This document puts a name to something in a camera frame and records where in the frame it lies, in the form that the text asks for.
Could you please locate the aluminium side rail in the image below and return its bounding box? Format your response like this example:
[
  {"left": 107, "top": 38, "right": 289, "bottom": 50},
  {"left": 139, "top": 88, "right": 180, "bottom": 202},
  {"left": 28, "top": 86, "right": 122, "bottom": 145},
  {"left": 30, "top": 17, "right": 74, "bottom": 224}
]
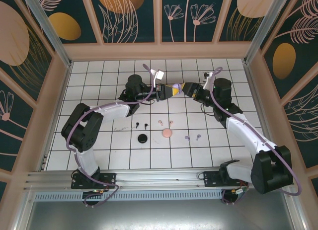
[
  {"left": 41, "top": 62, "right": 73, "bottom": 171},
  {"left": 243, "top": 61, "right": 282, "bottom": 168}
]

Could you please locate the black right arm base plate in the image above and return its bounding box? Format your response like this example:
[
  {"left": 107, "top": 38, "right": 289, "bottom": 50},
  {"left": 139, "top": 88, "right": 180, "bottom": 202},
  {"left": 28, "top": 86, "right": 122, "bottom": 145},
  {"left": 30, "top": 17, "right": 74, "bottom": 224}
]
[{"left": 203, "top": 170, "right": 249, "bottom": 188}]

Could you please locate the grey metal plate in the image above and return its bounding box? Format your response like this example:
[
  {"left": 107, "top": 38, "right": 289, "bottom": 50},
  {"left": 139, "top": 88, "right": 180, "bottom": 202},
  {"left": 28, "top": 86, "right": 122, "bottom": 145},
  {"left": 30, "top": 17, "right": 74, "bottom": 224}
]
[{"left": 24, "top": 200, "right": 299, "bottom": 230}]

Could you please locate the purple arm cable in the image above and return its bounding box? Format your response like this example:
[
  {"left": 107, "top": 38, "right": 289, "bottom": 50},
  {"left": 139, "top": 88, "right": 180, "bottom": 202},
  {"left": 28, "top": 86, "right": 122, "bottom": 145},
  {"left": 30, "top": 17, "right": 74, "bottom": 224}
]
[
  {"left": 210, "top": 67, "right": 303, "bottom": 206},
  {"left": 65, "top": 63, "right": 159, "bottom": 208}
]

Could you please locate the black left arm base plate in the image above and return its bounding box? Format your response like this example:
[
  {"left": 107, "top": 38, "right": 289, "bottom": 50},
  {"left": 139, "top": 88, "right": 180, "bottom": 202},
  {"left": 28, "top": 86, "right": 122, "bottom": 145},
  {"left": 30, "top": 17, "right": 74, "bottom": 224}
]
[{"left": 71, "top": 172, "right": 117, "bottom": 190}]

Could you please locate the slotted grey cable duct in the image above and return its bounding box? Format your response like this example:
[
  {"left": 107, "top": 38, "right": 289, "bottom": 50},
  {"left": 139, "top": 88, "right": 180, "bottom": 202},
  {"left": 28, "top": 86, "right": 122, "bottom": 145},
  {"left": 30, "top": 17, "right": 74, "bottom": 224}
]
[{"left": 33, "top": 191, "right": 224, "bottom": 202}]

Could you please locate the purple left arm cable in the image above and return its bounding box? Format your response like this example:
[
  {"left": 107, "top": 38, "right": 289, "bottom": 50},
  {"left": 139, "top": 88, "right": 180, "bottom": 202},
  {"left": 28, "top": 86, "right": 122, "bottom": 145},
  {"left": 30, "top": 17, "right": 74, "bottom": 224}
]
[{"left": 65, "top": 63, "right": 159, "bottom": 208}]

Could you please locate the aluminium frame post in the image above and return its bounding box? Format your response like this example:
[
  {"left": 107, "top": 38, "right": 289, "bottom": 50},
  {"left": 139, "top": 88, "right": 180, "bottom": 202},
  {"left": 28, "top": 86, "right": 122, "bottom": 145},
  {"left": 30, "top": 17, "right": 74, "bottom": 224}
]
[
  {"left": 244, "top": 0, "right": 291, "bottom": 64},
  {"left": 19, "top": 0, "right": 73, "bottom": 68}
]

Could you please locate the aluminium mounting rail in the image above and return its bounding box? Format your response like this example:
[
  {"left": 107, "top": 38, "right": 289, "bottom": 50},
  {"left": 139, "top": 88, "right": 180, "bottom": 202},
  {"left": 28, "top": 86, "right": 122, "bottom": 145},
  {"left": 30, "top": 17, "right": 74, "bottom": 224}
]
[{"left": 23, "top": 168, "right": 299, "bottom": 191}]

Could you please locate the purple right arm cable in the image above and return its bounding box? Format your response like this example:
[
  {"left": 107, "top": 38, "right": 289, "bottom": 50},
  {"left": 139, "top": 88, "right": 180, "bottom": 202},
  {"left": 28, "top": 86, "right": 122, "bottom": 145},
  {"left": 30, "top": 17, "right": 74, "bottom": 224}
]
[{"left": 210, "top": 67, "right": 303, "bottom": 206}]

